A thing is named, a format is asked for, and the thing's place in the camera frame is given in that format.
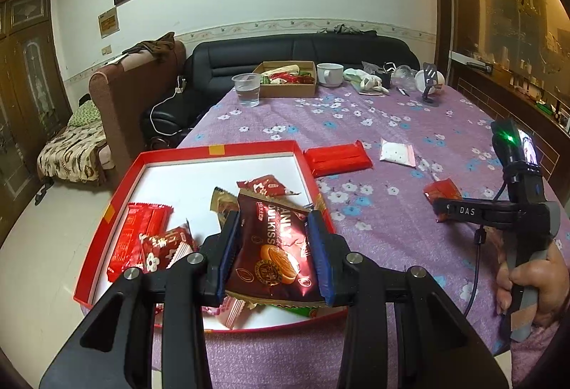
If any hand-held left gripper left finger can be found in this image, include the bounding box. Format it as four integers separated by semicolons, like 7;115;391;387
39;208;241;389

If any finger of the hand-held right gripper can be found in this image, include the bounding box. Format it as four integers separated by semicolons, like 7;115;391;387
432;197;487;224

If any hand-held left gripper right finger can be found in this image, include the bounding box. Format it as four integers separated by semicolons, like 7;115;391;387
307;210;511;389

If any dark red biscuit packet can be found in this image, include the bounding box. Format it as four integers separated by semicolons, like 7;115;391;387
223;188;328;305

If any pink snack packet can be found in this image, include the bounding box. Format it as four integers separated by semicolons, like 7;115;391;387
202;297;248;331

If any green snack packet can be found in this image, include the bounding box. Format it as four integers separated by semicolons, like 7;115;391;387
263;302;330;321

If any red white-flower snack packet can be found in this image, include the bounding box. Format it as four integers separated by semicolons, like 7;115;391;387
141;225;199;274

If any dark red flower snack packet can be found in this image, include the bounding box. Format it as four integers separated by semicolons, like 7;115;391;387
236;174;301;205

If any red shallow box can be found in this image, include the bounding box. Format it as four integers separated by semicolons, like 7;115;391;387
73;140;350;333

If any person's right hand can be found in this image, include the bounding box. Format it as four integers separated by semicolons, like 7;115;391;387
495;238;570;327

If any gold snack packet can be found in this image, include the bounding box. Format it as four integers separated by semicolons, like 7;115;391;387
210;186;241;234

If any white pink-edged snack packet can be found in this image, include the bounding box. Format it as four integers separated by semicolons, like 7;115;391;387
379;139;417;168

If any long red snack packet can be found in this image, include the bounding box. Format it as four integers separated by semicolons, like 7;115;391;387
303;140;374;178
107;202;173;283

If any grey phone stand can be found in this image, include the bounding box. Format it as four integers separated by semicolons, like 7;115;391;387
419;63;441;107

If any purple floral tablecloth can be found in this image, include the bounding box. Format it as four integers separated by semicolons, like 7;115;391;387
151;84;564;389

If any white cloth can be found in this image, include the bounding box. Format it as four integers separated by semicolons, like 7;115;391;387
343;67;389;96

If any cardboard box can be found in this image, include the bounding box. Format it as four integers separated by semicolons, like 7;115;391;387
252;61;318;98

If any clear plastic cup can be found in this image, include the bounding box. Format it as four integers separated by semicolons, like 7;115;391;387
232;73;263;108

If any white mug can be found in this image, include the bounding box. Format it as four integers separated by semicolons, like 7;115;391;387
316;63;344;88

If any pile of assorted packets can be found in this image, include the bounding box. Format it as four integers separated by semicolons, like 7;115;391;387
260;64;315;86

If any brown armchair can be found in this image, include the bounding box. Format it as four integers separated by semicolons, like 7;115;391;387
88;33;188;180

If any patterned blanket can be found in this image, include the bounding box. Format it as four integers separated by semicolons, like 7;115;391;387
36;122;110;182

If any wooden glass cabinet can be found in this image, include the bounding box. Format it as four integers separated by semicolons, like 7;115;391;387
430;0;570;194

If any green pillow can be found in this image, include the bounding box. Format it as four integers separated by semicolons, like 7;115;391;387
69;99;102;127

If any black leather sofa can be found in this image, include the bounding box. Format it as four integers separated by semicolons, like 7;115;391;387
141;34;420;149

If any dark cloth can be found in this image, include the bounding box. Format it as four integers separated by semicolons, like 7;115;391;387
325;24;379;36

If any dark clothing on armchair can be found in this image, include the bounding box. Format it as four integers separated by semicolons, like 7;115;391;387
122;33;176;58

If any wooden door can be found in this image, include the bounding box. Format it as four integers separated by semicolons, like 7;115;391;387
0;0;72;216

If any black cable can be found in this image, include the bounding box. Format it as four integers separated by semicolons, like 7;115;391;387
463;180;508;318

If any white charging cable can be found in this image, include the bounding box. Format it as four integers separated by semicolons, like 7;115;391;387
149;75;188;136

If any yellow wall notice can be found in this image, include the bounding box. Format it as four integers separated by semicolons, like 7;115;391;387
98;6;120;39

